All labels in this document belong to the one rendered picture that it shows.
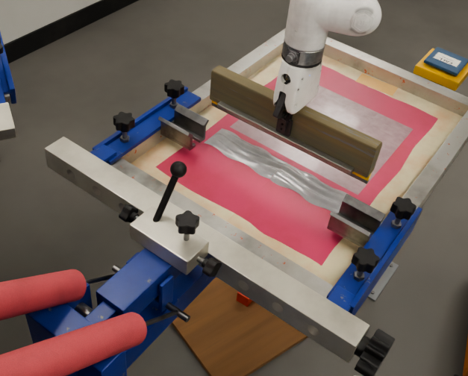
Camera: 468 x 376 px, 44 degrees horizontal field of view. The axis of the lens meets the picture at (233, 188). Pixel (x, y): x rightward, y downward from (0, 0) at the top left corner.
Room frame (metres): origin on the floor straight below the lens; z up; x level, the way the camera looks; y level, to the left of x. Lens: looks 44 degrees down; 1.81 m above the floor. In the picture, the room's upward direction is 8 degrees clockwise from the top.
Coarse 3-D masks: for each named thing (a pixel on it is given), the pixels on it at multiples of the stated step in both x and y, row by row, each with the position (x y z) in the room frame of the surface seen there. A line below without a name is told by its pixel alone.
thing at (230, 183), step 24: (336, 72) 1.37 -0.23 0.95; (336, 96) 1.26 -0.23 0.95; (240, 120) 1.11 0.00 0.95; (264, 144) 1.03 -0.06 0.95; (168, 168) 0.91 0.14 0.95; (192, 168) 0.92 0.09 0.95; (216, 168) 0.93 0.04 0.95; (240, 168) 0.94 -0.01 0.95; (216, 192) 0.86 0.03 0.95; (240, 192) 0.87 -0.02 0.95
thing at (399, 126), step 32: (384, 96) 1.29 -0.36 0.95; (384, 128) 1.15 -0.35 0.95; (416, 128) 1.17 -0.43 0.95; (320, 160) 1.00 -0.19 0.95; (384, 160) 1.03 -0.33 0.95; (256, 192) 0.87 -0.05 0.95; (288, 192) 0.89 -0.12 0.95; (352, 192) 0.91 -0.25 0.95; (256, 224) 0.79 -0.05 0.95; (288, 224) 0.80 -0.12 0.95; (320, 224) 0.81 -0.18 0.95; (320, 256) 0.73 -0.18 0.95
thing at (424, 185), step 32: (256, 64) 1.32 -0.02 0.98; (352, 64) 1.41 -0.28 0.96; (384, 64) 1.39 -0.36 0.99; (448, 96) 1.28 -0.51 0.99; (128, 160) 0.91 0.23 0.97; (448, 160) 1.02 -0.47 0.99; (160, 192) 0.80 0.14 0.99; (416, 192) 0.90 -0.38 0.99; (224, 224) 0.74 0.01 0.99; (320, 288) 0.62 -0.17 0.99
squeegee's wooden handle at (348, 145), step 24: (216, 72) 1.03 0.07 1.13; (216, 96) 1.02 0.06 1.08; (240, 96) 0.99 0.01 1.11; (264, 96) 0.96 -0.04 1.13; (264, 120) 0.96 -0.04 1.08; (312, 120) 0.91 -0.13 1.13; (336, 120) 0.91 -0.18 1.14; (312, 144) 0.90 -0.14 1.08; (336, 144) 0.88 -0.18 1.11; (360, 144) 0.85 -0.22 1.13; (360, 168) 0.85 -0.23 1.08
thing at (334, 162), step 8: (224, 104) 1.00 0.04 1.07; (232, 112) 0.98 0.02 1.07; (240, 112) 0.99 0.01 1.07; (248, 120) 0.96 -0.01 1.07; (256, 120) 0.96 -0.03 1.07; (264, 128) 0.94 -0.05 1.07; (272, 128) 0.94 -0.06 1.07; (280, 136) 0.92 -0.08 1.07; (296, 144) 0.90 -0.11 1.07; (304, 144) 0.91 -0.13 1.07; (312, 152) 0.89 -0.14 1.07; (320, 152) 0.89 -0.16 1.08; (328, 160) 0.87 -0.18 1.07; (336, 160) 0.87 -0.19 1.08; (344, 168) 0.85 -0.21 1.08; (352, 168) 0.85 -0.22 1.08
